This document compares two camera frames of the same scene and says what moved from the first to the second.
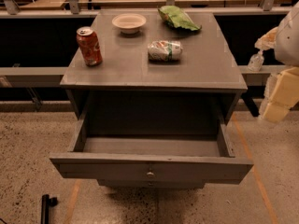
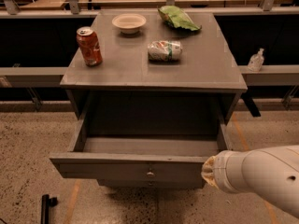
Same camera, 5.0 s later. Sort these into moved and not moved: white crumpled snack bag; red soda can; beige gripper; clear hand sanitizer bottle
Moved: beige gripper
Not moved: red soda can; white crumpled snack bag; clear hand sanitizer bottle
